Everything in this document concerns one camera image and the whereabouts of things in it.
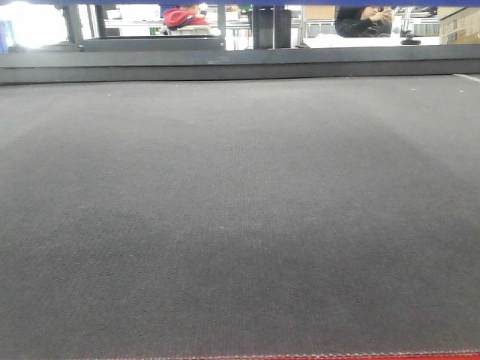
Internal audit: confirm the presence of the blue plastic bin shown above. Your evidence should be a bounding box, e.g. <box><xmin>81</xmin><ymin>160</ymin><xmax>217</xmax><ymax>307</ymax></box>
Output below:
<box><xmin>45</xmin><ymin>0</ymin><xmax>479</xmax><ymax>8</ymax></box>

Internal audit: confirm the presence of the black conveyor belt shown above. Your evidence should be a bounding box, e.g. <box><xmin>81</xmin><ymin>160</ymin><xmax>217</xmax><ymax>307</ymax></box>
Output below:
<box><xmin>1</xmin><ymin>75</ymin><xmax>479</xmax><ymax>359</ymax></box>

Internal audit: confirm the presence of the person in red hoodie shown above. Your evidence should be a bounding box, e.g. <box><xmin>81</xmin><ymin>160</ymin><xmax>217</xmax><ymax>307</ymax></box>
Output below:
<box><xmin>163</xmin><ymin>4</ymin><xmax>209</xmax><ymax>30</ymax></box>

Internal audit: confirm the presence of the person in black jacket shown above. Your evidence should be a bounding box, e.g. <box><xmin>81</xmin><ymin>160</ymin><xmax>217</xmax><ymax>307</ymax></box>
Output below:
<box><xmin>334</xmin><ymin>6</ymin><xmax>395</xmax><ymax>38</ymax></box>

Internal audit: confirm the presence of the cardboard box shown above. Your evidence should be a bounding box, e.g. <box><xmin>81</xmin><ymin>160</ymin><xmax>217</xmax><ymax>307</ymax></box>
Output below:
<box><xmin>437</xmin><ymin>7</ymin><xmax>479</xmax><ymax>45</ymax></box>

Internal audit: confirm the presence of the black support post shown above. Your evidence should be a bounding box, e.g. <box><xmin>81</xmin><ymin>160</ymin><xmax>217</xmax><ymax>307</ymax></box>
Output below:
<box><xmin>248</xmin><ymin>5</ymin><xmax>292</xmax><ymax>50</ymax></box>

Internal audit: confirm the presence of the black conveyor side rail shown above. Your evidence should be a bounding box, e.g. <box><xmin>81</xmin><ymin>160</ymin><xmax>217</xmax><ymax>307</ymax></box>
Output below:
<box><xmin>1</xmin><ymin>44</ymin><xmax>479</xmax><ymax>85</ymax></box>

